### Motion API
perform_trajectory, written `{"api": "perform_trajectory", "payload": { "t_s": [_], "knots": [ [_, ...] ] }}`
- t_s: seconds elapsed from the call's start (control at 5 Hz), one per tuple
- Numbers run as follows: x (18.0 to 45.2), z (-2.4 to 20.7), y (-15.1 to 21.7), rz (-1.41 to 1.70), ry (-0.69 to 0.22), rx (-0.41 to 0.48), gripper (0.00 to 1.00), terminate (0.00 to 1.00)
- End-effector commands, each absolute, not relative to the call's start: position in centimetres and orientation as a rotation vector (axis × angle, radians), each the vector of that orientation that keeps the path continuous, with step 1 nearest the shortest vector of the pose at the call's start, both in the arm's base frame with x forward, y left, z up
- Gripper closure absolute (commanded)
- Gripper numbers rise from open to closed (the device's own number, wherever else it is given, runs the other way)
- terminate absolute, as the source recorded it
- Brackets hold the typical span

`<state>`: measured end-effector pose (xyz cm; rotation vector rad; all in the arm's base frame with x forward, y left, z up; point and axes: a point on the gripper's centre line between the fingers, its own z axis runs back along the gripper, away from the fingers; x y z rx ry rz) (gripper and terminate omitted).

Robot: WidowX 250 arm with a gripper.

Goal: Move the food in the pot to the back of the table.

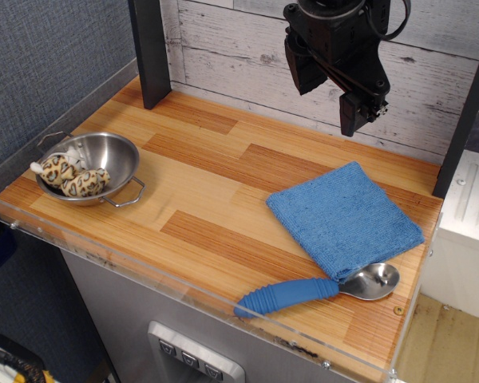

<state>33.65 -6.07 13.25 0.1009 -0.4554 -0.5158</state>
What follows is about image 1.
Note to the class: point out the white appliance on right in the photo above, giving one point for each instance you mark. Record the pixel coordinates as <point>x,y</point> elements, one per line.
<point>451,273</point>

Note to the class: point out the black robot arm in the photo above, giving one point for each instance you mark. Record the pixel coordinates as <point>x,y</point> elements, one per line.
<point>339,41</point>

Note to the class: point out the blue folded cloth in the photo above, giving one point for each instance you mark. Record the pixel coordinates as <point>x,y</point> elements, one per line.
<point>344,221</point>

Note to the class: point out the blue handled metal scoop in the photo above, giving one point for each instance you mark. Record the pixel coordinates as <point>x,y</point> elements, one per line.
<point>372,282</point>

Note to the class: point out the small steel pot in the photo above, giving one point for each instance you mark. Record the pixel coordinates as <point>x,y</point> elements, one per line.
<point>116,154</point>

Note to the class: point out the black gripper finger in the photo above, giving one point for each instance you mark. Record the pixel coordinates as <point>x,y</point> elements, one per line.
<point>355,113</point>
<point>305,72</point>

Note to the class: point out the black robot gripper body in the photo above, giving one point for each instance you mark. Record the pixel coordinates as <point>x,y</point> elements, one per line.
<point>343,38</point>

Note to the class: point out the clear acrylic table guard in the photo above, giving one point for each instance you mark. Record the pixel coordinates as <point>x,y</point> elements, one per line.
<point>202,236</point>

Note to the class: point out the leopard print plush food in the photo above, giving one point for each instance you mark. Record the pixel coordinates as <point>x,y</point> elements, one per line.
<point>67,172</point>

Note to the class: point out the grey control panel with buttons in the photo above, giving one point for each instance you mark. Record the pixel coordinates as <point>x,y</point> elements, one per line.
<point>201,363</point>

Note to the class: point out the dark vertical post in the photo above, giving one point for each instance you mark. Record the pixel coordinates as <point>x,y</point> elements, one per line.
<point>459,139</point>
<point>149,41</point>

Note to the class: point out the dark left vertical post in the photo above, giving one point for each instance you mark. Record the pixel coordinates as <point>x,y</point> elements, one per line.
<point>149,41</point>

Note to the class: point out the dark right vertical post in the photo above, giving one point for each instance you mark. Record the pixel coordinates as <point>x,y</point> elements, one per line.
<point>459,139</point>

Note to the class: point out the yellow black object bottom left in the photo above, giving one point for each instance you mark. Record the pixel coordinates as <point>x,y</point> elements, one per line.
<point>15,369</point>

